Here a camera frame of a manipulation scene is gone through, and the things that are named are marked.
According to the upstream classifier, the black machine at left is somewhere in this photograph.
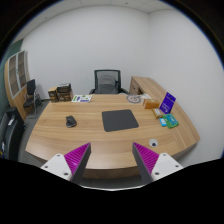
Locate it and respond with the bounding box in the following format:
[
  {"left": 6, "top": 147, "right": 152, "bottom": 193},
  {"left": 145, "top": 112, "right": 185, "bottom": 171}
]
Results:
[{"left": 0, "top": 107, "right": 25, "bottom": 161}]

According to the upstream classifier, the small brown box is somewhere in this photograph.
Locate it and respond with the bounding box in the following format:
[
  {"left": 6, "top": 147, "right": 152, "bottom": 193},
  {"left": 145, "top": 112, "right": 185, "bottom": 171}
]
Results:
[{"left": 48, "top": 87, "right": 58, "bottom": 102}]

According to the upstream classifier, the black computer mouse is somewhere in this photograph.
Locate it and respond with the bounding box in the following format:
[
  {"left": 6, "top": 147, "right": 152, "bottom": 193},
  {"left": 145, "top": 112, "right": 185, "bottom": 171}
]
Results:
[{"left": 66, "top": 115, "right": 77, "bottom": 128}]

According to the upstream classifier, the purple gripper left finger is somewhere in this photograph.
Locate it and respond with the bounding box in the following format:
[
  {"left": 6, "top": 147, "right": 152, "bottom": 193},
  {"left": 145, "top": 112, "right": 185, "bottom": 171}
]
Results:
[{"left": 40, "top": 142, "right": 92, "bottom": 185}]

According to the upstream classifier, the small tan box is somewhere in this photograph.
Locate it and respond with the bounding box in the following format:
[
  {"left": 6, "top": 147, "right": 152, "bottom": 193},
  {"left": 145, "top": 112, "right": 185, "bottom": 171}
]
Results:
[{"left": 152, "top": 108, "right": 162, "bottom": 119}]

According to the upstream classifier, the desk cable grommet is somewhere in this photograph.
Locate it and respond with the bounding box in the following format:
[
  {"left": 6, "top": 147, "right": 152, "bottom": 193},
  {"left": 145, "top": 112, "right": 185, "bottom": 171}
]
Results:
[{"left": 149, "top": 139, "right": 158, "bottom": 148}]

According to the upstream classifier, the green packet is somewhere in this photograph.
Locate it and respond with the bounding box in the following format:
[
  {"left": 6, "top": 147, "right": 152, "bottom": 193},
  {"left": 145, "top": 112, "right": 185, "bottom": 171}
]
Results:
[{"left": 163, "top": 114, "right": 179, "bottom": 128}]

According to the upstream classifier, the wooden glass-door bookcase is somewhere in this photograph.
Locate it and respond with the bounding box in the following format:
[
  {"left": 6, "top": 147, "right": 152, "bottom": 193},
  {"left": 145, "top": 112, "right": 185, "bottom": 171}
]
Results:
[{"left": 4, "top": 51, "right": 29, "bottom": 119}]

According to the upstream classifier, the blue small packet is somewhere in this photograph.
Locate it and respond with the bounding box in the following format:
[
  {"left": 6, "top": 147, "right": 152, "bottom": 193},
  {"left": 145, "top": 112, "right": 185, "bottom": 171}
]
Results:
[{"left": 159, "top": 118, "right": 167, "bottom": 127}]

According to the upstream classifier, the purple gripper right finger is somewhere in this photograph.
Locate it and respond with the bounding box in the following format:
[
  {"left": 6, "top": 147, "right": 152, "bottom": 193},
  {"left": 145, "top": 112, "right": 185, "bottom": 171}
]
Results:
[{"left": 131, "top": 142, "right": 184, "bottom": 185}]

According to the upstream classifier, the dark grey mouse pad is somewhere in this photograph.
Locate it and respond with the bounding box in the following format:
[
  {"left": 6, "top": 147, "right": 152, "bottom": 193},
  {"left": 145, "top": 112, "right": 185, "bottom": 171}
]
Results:
[{"left": 102, "top": 109, "right": 139, "bottom": 132}]

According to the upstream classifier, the black mesh office chair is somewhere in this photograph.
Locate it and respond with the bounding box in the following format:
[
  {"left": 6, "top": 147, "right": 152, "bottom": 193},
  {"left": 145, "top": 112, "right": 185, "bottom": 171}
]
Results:
[{"left": 90, "top": 69, "right": 128, "bottom": 94}]

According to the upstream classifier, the green white leaflet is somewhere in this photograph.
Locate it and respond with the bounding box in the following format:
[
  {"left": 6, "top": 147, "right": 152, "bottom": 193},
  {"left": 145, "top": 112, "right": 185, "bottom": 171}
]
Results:
[{"left": 71, "top": 95, "right": 92, "bottom": 103}]

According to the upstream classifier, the black visitor chair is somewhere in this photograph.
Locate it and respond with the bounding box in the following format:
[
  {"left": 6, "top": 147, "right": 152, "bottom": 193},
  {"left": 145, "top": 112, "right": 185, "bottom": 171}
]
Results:
[{"left": 23, "top": 79, "right": 42, "bottom": 112}]

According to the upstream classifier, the wooden side cabinet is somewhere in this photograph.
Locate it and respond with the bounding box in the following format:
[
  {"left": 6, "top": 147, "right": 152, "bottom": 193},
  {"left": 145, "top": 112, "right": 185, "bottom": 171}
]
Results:
[{"left": 129, "top": 76, "right": 166, "bottom": 101}]

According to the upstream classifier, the grey backpack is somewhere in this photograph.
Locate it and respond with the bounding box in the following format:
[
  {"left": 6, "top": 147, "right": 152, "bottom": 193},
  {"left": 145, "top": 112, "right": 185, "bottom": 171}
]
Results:
[{"left": 97, "top": 75, "right": 118, "bottom": 94}]

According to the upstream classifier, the orange cardboard box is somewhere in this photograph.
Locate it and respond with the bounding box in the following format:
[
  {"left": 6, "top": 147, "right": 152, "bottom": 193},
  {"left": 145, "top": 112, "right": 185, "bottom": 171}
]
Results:
[{"left": 143, "top": 99, "right": 160, "bottom": 109}]

